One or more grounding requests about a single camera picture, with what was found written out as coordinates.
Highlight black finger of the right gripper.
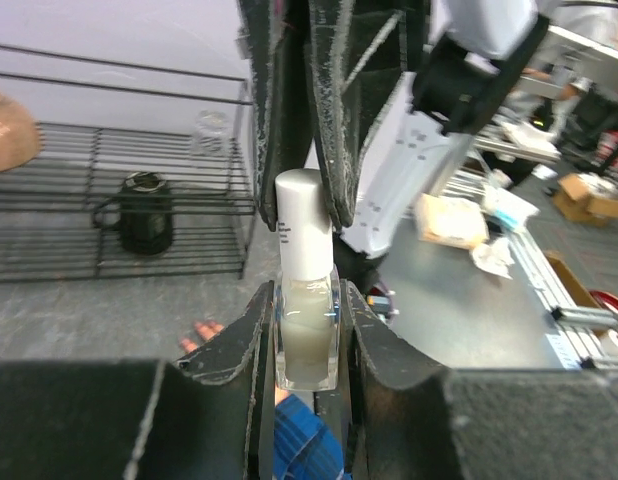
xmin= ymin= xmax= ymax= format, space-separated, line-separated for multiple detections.
xmin=238 ymin=1 xmax=314 ymax=231
xmin=309 ymin=1 xmax=360 ymax=229

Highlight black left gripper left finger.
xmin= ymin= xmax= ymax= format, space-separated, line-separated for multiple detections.
xmin=0 ymin=283 xmax=274 ymax=479

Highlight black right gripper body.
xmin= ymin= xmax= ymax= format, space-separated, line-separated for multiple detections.
xmin=347 ymin=0 xmax=432 ymax=75

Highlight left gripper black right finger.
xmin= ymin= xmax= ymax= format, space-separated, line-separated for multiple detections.
xmin=341 ymin=282 xmax=618 ymax=479

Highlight white nail polish brush cap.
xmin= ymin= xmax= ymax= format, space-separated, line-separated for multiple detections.
xmin=275 ymin=169 xmax=334 ymax=281

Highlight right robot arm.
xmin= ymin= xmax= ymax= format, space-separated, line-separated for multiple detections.
xmin=238 ymin=1 xmax=549 ymax=233

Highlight blue plaid sleeved forearm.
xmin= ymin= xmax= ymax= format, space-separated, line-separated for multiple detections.
xmin=273 ymin=387 xmax=352 ymax=480

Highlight person's bare hand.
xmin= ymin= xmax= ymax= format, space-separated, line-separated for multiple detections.
xmin=179 ymin=320 xmax=224 ymax=354

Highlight clear glass in rack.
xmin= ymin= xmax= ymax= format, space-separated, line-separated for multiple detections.
xmin=191 ymin=110 xmax=230 ymax=158

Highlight black cup in rack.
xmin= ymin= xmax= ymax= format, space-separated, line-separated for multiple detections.
xmin=91 ymin=171 xmax=174 ymax=257

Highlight cardboard boxes in background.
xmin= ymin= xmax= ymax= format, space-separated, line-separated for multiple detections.
xmin=553 ymin=173 xmax=618 ymax=227

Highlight pink floral ceramic bowl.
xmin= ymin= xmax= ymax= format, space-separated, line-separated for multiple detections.
xmin=0 ymin=92 xmax=42 ymax=172

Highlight black wire dish rack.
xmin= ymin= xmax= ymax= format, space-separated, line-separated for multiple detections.
xmin=0 ymin=43 xmax=255 ymax=283

